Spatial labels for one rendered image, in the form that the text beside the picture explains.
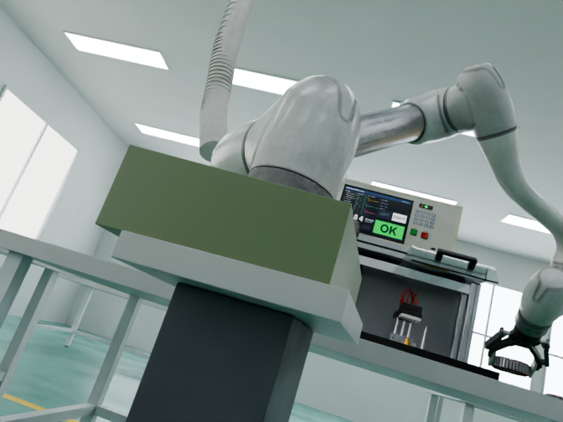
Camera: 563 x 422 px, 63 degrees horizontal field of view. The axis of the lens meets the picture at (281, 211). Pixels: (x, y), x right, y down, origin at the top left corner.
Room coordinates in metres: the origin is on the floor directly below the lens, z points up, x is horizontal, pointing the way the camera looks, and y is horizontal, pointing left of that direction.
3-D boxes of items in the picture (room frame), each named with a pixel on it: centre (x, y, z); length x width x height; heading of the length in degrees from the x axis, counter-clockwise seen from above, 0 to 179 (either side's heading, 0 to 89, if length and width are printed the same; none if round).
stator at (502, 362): (1.46, -0.84, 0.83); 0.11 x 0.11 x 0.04
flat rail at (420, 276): (1.52, -0.38, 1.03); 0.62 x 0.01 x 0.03; 80
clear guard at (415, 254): (1.40, -0.54, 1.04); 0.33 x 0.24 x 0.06; 170
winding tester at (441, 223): (1.74, -0.43, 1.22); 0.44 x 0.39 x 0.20; 80
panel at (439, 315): (1.67, -0.41, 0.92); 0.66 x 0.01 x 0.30; 80
